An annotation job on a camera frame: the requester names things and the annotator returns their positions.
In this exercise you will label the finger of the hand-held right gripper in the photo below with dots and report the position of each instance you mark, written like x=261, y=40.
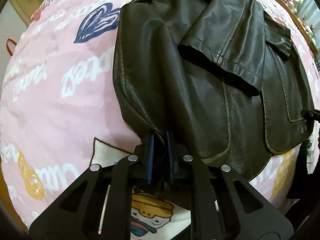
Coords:
x=312, y=115

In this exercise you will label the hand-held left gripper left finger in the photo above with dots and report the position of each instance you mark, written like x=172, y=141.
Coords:
x=150, y=157

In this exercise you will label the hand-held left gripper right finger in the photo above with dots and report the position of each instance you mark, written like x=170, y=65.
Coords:
x=170, y=157

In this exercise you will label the dark brown leather jacket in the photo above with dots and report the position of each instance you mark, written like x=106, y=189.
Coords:
x=200, y=80

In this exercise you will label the dark cloth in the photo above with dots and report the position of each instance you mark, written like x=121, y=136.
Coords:
x=301, y=162

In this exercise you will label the pink printed blanket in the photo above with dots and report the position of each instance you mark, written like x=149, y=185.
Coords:
x=62, y=105

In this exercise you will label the red gift bag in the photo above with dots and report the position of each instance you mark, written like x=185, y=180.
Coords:
x=10, y=46

